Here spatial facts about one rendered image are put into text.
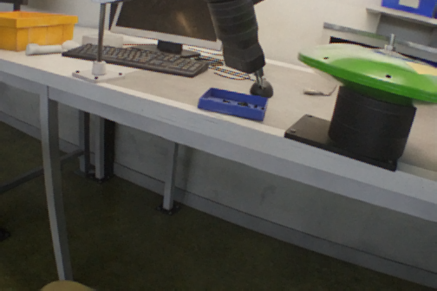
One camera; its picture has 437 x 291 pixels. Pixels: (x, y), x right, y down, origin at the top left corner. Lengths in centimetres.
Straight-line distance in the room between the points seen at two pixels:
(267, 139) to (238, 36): 18
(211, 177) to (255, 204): 28
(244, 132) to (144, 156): 148
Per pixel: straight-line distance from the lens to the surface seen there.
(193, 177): 191
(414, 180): 60
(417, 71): 51
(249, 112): 65
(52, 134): 107
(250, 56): 58
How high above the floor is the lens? 112
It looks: 20 degrees down
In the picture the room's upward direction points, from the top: 8 degrees clockwise
